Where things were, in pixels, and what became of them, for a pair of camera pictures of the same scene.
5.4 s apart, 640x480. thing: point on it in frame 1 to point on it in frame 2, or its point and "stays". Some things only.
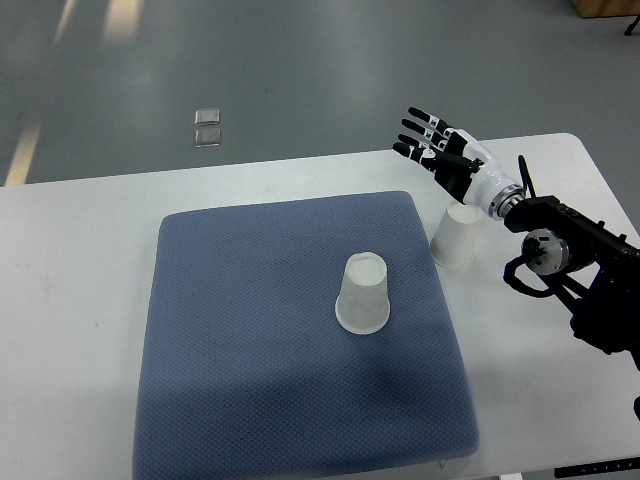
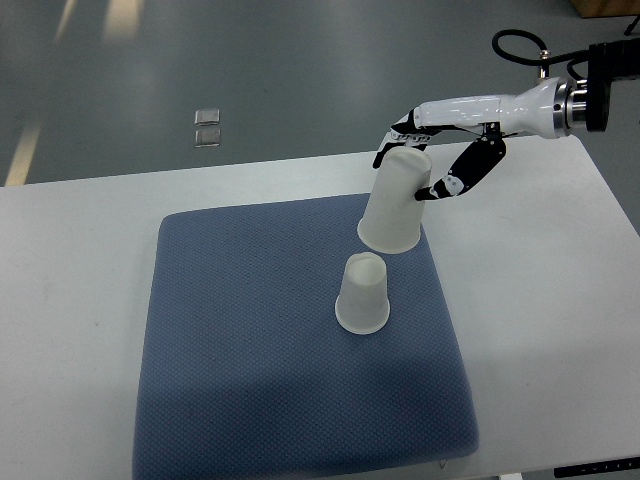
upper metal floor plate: [210, 116] stays
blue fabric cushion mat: [244, 369] stays
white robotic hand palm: [485, 183] to [528, 112]
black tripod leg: [632, 26] stays
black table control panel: [614, 466] stays
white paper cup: [454, 241] to [391, 222]
